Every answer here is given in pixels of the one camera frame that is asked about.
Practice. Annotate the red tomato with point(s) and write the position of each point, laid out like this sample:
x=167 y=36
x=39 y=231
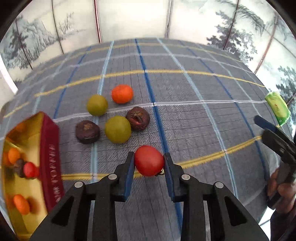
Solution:
x=148 y=161
x=31 y=171

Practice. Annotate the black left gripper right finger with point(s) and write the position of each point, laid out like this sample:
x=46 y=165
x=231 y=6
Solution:
x=228 y=218

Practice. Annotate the dark sleeved right forearm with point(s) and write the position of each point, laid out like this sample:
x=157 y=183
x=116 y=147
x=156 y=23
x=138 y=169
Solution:
x=282 y=226

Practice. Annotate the right hand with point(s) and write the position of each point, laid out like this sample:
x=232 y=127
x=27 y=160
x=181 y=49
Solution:
x=286 y=190

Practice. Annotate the dark brown mangosteen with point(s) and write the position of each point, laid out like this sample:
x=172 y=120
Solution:
x=87 y=132
x=138 y=118

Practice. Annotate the green round fruit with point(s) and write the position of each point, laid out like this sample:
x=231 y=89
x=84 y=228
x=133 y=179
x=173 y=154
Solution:
x=118 y=129
x=97 y=105

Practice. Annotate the plaid grey tablecloth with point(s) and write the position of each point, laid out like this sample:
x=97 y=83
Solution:
x=201 y=102

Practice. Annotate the orange mandarin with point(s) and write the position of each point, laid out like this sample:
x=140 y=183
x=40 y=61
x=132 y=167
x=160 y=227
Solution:
x=122 y=94
x=13 y=155
x=21 y=204

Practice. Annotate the green round fruit near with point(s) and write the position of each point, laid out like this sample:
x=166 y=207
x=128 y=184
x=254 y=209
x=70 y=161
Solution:
x=118 y=129

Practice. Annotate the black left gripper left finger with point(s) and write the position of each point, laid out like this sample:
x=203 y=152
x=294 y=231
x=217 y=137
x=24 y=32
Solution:
x=69 y=219

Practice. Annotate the green snack packet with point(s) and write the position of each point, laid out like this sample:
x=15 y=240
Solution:
x=278 y=106

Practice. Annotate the green round fruit far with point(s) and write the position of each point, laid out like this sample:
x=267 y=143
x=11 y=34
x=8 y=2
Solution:
x=97 y=105

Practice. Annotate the red gold toffee tin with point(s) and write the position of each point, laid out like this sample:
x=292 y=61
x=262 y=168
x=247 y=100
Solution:
x=37 y=139

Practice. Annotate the painted folding screen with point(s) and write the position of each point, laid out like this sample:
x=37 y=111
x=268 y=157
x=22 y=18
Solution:
x=253 y=30

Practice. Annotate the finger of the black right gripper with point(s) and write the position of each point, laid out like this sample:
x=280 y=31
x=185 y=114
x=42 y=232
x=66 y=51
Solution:
x=264 y=124

